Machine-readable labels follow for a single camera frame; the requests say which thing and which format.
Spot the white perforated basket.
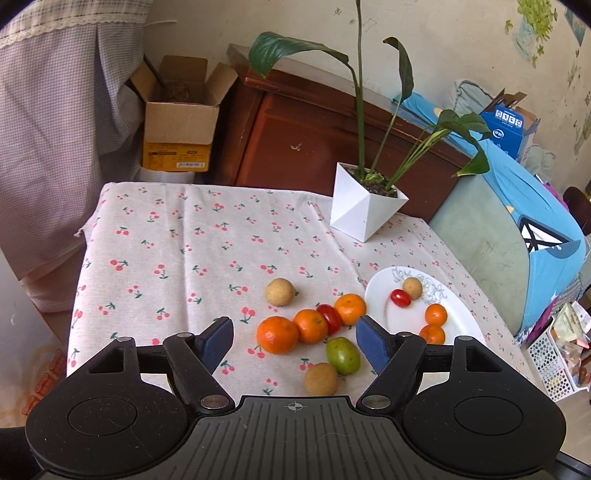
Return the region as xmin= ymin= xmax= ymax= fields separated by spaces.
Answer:
xmin=526 ymin=318 xmax=583 ymax=403

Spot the cherry print tablecloth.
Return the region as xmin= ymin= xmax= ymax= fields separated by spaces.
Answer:
xmin=67 ymin=182 xmax=542 ymax=403

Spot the blue printed cloth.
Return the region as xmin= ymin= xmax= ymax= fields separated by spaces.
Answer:
xmin=392 ymin=92 xmax=588 ymax=334

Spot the yellowish plastic bag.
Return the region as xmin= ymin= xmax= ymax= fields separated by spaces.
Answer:
xmin=0 ymin=343 xmax=68 ymax=428

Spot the dark wooden cabinet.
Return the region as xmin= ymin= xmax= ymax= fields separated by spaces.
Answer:
xmin=214 ymin=43 xmax=472 ymax=223

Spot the white geometric planter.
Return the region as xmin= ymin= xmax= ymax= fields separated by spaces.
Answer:
xmin=329 ymin=162 xmax=410 ymax=243

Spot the green leaf wall sticker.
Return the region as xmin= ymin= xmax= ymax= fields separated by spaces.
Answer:
xmin=503 ymin=0 xmax=556 ymax=70

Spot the pile of snack packets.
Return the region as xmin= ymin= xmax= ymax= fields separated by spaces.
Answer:
xmin=551 ymin=302 xmax=591 ymax=389

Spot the green leafy plant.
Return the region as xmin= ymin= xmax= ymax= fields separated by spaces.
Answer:
xmin=248 ymin=0 xmax=492 ymax=186

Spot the green sofa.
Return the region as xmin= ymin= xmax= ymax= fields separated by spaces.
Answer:
xmin=429 ymin=170 xmax=533 ymax=334

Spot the grey green pillow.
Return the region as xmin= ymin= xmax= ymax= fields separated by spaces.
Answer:
xmin=454 ymin=80 xmax=509 ymax=117

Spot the checked curtain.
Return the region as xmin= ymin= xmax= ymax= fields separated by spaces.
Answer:
xmin=0 ymin=0 xmax=149 ymax=315

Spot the white plate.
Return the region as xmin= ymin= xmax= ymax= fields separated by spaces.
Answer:
xmin=364 ymin=266 xmax=488 ymax=352

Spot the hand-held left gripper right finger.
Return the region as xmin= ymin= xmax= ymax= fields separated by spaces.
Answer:
xmin=355 ymin=315 xmax=505 ymax=412

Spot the large orange mandarin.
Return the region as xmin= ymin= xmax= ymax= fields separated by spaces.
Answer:
xmin=257 ymin=316 xmax=299 ymax=355

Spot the open cardboard box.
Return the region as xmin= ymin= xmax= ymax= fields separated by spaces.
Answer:
xmin=129 ymin=55 xmax=239 ymax=173

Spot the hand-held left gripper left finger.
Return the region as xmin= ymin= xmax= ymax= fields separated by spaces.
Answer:
xmin=88 ymin=316 xmax=235 ymax=414

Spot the blue carton box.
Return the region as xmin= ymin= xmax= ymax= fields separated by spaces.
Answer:
xmin=479 ymin=89 xmax=541 ymax=163

